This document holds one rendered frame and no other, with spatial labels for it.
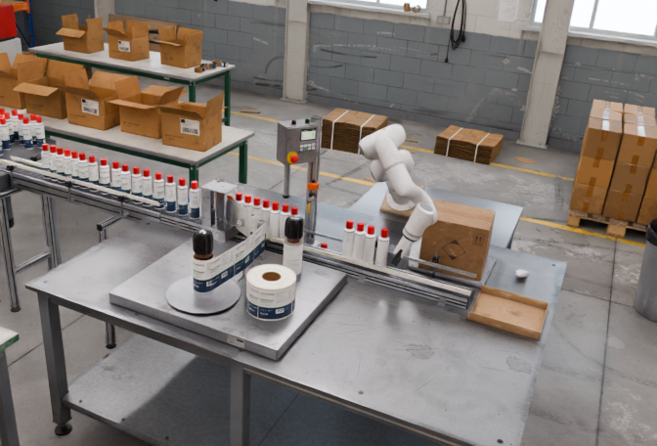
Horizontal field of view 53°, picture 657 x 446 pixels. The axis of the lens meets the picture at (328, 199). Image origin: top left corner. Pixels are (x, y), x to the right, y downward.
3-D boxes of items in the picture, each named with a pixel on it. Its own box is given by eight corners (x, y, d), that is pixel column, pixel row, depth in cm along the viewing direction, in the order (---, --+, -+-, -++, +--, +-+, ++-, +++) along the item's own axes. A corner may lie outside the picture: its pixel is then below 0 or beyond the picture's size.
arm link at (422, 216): (413, 222, 300) (401, 226, 293) (425, 200, 293) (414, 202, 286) (426, 234, 296) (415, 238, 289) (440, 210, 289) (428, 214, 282)
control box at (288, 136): (276, 159, 317) (277, 121, 310) (306, 155, 325) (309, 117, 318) (285, 166, 309) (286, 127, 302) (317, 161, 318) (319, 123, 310)
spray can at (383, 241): (372, 269, 307) (377, 230, 299) (376, 265, 312) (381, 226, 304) (383, 272, 305) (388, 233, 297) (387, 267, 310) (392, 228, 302)
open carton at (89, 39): (55, 51, 733) (52, 17, 718) (86, 44, 777) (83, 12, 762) (82, 56, 722) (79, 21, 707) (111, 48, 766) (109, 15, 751)
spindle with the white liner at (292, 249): (278, 279, 294) (281, 218, 282) (287, 270, 301) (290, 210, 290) (295, 285, 291) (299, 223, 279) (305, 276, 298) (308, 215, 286)
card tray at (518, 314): (466, 319, 283) (468, 311, 281) (480, 291, 305) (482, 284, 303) (539, 340, 272) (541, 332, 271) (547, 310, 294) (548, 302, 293)
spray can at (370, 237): (360, 266, 309) (364, 227, 301) (364, 261, 314) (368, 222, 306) (370, 269, 308) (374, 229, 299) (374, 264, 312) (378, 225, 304)
